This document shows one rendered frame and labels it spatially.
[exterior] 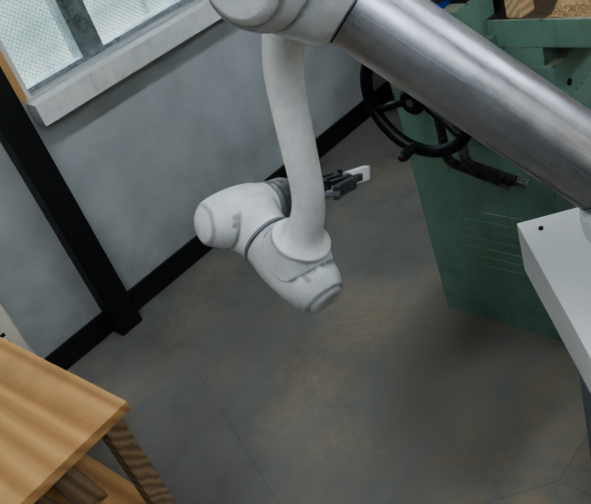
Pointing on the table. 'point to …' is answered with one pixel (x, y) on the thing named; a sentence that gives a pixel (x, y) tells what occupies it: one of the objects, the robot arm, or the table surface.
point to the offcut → (518, 8)
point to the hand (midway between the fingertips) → (357, 175)
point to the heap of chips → (576, 8)
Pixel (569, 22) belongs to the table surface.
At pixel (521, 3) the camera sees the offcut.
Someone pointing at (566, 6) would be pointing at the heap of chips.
